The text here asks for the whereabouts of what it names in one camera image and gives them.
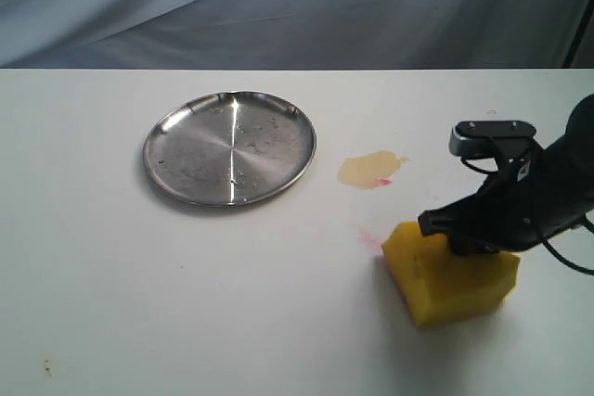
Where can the grey fabric backdrop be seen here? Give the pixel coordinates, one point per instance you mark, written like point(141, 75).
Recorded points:
point(287, 34)

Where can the round stainless steel plate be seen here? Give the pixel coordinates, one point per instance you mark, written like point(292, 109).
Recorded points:
point(229, 149)

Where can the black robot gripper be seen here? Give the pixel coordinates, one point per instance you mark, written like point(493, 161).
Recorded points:
point(517, 214)

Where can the yellow sponge block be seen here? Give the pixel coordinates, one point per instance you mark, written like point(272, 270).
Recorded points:
point(440, 287)

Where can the beige sauce spill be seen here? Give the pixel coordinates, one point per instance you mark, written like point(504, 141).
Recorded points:
point(370, 171)

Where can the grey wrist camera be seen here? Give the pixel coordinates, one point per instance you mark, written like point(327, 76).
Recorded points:
point(477, 140)

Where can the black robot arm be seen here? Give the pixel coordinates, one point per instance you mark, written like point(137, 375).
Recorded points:
point(578, 166)

